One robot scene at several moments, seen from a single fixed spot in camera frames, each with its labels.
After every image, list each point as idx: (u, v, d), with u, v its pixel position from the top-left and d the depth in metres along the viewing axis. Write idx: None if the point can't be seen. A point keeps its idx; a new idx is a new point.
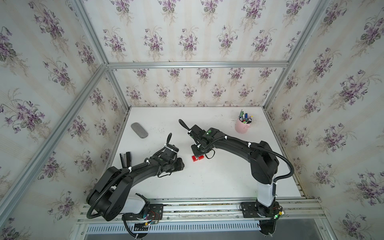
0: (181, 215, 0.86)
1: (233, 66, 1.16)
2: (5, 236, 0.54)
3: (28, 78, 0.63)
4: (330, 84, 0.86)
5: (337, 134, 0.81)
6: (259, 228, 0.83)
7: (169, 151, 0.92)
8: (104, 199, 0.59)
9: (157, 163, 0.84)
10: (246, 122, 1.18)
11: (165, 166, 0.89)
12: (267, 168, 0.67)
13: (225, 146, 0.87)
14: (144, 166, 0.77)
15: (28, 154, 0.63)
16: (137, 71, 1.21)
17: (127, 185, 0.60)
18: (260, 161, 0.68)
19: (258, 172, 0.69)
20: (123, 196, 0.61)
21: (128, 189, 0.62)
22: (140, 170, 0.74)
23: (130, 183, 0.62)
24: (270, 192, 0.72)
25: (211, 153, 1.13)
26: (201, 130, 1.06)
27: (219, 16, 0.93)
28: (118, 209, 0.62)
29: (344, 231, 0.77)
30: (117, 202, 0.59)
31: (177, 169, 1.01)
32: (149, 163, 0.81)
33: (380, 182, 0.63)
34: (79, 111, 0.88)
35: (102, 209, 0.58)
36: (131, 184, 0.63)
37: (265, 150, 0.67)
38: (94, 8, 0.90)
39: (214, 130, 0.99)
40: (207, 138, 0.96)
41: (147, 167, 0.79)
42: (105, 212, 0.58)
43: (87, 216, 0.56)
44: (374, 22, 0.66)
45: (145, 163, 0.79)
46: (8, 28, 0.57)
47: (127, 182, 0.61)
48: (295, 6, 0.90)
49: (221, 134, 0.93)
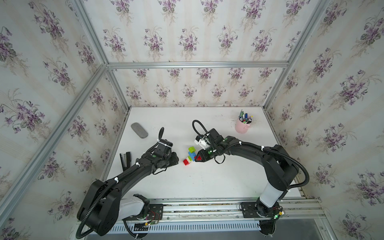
0: (181, 216, 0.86)
1: (233, 66, 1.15)
2: (5, 236, 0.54)
3: (28, 78, 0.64)
4: (330, 84, 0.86)
5: (337, 134, 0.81)
6: (259, 228, 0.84)
7: (163, 147, 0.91)
8: (94, 214, 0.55)
9: (150, 163, 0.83)
10: (246, 122, 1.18)
11: (159, 163, 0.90)
12: (285, 174, 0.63)
13: (241, 153, 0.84)
14: (134, 170, 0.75)
15: (29, 154, 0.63)
16: (137, 71, 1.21)
17: (115, 198, 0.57)
18: (275, 165, 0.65)
19: (272, 176, 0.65)
20: (113, 209, 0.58)
21: (117, 202, 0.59)
22: (128, 177, 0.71)
23: (118, 196, 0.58)
24: (278, 196, 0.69)
25: (221, 158, 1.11)
26: (218, 135, 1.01)
27: (219, 16, 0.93)
28: (111, 221, 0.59)
29: (344, 231, 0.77)
30: (109, 216, 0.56)
31: (173, 164, 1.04)
32: (140, 166, 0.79)
33: (380, 182, 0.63)
34: (79, 111, 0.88)
35: (93, 224, 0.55)
36: (119, 197, 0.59)
37: (279, 153, 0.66)
38: (94, 8, 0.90)
39: (229, 138, 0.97)
40: (223, 145, 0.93)
41: (138, 170, 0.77)
42: (97, 228, 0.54)
43: (76, 236, 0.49)
44: (374, 22, 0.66)
45: (135, 167, 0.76)
46: (8, 28, 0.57)
47: (115, 194, 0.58)
48: (295, 6, 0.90)
49: (237, 140, 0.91)
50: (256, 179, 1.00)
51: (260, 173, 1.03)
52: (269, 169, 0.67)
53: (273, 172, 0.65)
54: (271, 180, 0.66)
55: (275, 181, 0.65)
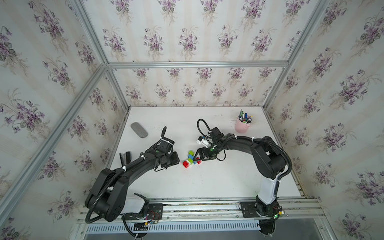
0: (181, 216, 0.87)
1: (233, 66, 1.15)
2: (5, 236, 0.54)
3: (28, 78, 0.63)
4: (330, 84, 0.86)
5: (337, 134, 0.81)
6: (259, 228, 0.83)
7: (166, 144, 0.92)
8: (103, 201, 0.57)
9: (154, 157, 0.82)
10: (246, 122, 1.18)
11: (162, 158, 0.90)
12: (271, 162, 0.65)
13: (237, 147, 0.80)
14: (140, 162, 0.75)
15: (29, 154, 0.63)
16: (137, 71, 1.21)
17: (123, 185, 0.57)
18: (261, 152, 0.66)
19: (260, 164, 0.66)
20: (121, 196, 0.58)
21: (124, 190, 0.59)
22: (136, 167, 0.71)
23: (126, 183, 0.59)
24: (273, 191, 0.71)
25: (223, 156, 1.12)
26: (220, 132, 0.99)
27: (219, 16, 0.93)
28: (118, 209, 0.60)
29: (344, 231, 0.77)
30: (117, 203, 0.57)
31: (174, 163, 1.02)
32: (145, 159, 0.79)
33: (380, 182, 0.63)
34: (79, 111, 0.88)
35: (102, 210, 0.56)
36: (127, 185, 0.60)
37: (265, 141, 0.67)
38: (94, 8, 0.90)
39: (228, 133, 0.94)
40: (222, 140, 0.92)
41: (144, 162, 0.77)
42: (106, 214, 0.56)
43: (86, 222, 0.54)
44: (374, 22, 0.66)
45: (141, 159, 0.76)
46: (8, 28, 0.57)
47: (123, 181, 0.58)
48: (295, 6, 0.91)
49: (233, 134, 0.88)
50: (256, 179, 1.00)
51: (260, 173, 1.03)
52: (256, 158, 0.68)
53: (261, 160, 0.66)
54: (260, 169, 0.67)
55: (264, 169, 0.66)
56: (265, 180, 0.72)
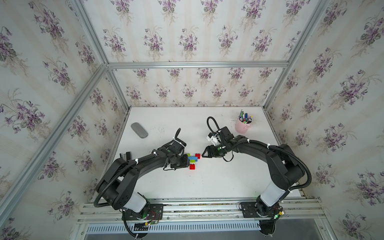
0: (181, 216, 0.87)
1: (233, 66, 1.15)
2: (5, 236, 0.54)
3: (28, 78, 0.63)
4: (330, 84, 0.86)
5: (337, 134, 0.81)
6: (259, 228, 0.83)
7: (178, 145, 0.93)
8: (112, 188, 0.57)
9: (164, 155, 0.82)
10: (246, 122, 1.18)
11: (172, 158, 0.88)
12: (287, 172, 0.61)
13: (249, 151, 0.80)
14: (151, 157, 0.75)
15: (29, 154, 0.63)
16: (137, 71, 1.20)
17: (133, 177, 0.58)
18: (277, 161, 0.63)
19: (275, 173, 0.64)
20: (130, 186, 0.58)
21: (133, 182, 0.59)
22: (147, 161, 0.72)
23: (136, 176, 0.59)
24: (279, 197, 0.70)
25: (230, 156, 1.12)
26: (230, 133, 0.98)
27: (219, 16, 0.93)
28: (126, 199, 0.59)
29: (344, 231, 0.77)
30: (125, 192, 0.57)
31: (183, 165, 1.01)
32: (156, 155, 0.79)
33: (380, 182, 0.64)
34: (79, 111, 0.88)
35: (110, 197, 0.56)
36: (137, 177, 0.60)
37: (284, 151, 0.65)
38: (94, 8, 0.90)
39: (240, 136, 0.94)
40: (232, 141, 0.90)
41: (155, 157, 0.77)
42: (113, 201, 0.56)
43: (94, 205, 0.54)
44: (374, 22, 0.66)
45: (152, 155, 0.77)
46: (8, 28, 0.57)
47: (133, 173, 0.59)
48: (295, 6, 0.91)
49: (245, 137, 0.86)
50: (256, 179, 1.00)
51: (259, 173, 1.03)
52: (271, 165, 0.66)
53: (276, 170, 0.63)
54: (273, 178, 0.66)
55: (278, 179, 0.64)
56: (274, 188, 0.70)
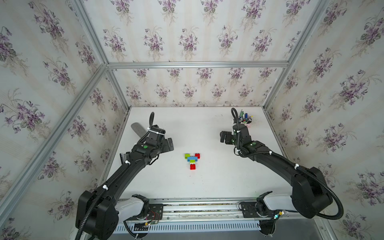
0: (181, 216, 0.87)
1: (233, 66, 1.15)
2: (5, 236, 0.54)
3: (28, 78, 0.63)
4: (329, 84, 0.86)
5: (337, 133, 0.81)
6: (259, 228, 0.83)
7: (155, 135, 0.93)
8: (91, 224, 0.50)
9: (142, 157, 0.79)
10: (246, 122, 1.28)
11: (154, 151, 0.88)
12: (314, 201, 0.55)
13: (268, 164, 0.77)
14: (125, 170, 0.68)
15: (29, 154, 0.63)
16: (137, 71, 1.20)
17: (107, 208, 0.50)
18: (306, 189, 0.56)
19: (299, 199, 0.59)
20: (109, 216, 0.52)
21: (111, 210, 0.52)
22: (120, 180, 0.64)
23: (111, 205, 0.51)
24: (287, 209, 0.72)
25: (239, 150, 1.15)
26: (248, 135, 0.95)
27: (219, 16, 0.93)
28: (112, 226, 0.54)
29: (344, 231, 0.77)
30: (107, 224, 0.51)
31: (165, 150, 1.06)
32: (131, 163, 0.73)
33: (380, 182, 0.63)
34: (79, 111, 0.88)
35: (94, 231, 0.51)
36: (112, 205, 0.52)
37: (315, 179, 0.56)
38: (94, 8, 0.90)
39: (259, 143, 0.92)
40: (249, 149, 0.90)
41: (131, 167, 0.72)
42: (99, 235, 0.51)
43: None
44: (374, 22, 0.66)
45: (126, 166, 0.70)
46: (8, 28, 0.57)
47: (107, 204, 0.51)
48: (295, 6, 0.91)
49: (266, 149, 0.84)
50: (255, 179, 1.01)
51: (259, 173, 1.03)
52: (297, 190, 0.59)
53: (301, 195, 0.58)
54: (296, 202, 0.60)
55: (301, 205, 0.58)
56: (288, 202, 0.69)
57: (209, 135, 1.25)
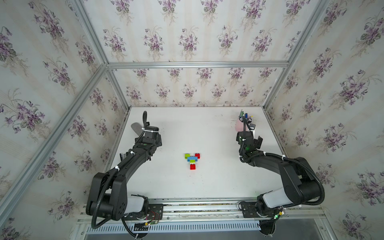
0: (181, 216, 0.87)
1: (233, 66, 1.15)
2: (5, 236, 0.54)
3: (28, 77, 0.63)
4: (329, 84, 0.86)
5: (337, 134, 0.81)
6: (259, 228, 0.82)
7: (150, 133, 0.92)
8: (104, 203, 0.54)
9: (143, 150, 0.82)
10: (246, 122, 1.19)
11: (152, 149, 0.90)
12: (301, 185, 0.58)
13: (264, 164, 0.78)
14: (131, 158, 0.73)
15: (29, 154, 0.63)
16: (137, 71, 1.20)
17: (122, 183, 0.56)
18: (290, 172, 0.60)
19: (287, 185, 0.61)
20: (122, 194, 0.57)
21: (124, 187, 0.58)
22: (129, 164, 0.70)
23: (124, 181, 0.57)
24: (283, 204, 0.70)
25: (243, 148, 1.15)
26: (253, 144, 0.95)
27: (219, 16, 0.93)
28: (123, 206, 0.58)
29: (344, 231, 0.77)
30: (120, 200, 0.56)
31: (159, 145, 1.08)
32: (135, 153, 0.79)
33: (380, 182, 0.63)
34: (79, 111, 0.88)
35: (107, 212, 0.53)
36: (125, 181, 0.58)
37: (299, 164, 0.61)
38: (94, 8, 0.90)
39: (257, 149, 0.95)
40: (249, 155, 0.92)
41: (135, 156, 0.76)
42: (111, 214, 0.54)
43: (92, 227, 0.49)
44: (374, 22, 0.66)
45: (131, 155, 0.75)
46: (8, 28, 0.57)
47: (120, 180, 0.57)
48: (295, 6, 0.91)
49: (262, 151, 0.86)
50: (256, 179, 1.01)
51: (259, 173, 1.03)
52: (284, 176, 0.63)
53: (288, 180, 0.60)
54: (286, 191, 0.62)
55: (290, 192, 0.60)
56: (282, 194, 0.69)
57: (209, 135, 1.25)
